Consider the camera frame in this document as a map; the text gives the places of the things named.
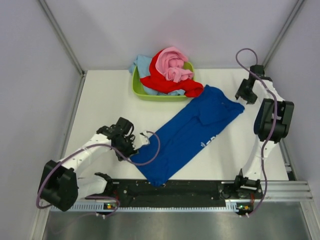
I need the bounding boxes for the green plastic basin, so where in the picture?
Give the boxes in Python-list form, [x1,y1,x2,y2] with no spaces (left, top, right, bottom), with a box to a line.
[131,66,188,102]

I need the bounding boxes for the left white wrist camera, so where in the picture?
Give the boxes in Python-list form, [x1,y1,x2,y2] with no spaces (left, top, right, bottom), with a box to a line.
[132,130,150,150]

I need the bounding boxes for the red t shirt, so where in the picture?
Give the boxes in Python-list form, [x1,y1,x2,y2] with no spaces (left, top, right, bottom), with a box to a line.
[140,49,204,98]

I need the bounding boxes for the aluminium frame rail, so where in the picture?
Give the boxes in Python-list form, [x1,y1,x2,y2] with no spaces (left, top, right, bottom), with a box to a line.
[264,181,313,202]

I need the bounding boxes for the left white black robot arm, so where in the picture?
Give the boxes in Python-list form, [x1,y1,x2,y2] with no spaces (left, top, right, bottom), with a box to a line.
[36,117,137,212]

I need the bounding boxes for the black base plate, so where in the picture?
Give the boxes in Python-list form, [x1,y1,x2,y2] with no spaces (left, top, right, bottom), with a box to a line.
[103,179,263,208]

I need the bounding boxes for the pink t shirt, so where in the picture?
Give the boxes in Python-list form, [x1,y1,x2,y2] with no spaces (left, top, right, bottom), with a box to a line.
[155,46,194,83]

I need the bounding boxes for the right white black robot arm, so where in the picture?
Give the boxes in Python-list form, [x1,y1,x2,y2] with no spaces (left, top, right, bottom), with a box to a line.
[233,64,295,198]

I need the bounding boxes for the white slotted cable duct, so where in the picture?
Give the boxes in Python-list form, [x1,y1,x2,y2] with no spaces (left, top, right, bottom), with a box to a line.
[66,201,239,213]

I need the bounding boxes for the light blue t shirt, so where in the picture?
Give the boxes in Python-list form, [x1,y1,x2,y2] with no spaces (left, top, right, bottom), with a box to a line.
[128,54,185,96]

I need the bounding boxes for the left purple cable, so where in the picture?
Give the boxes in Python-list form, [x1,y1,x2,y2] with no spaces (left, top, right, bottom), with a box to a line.
[36,129,161,218]

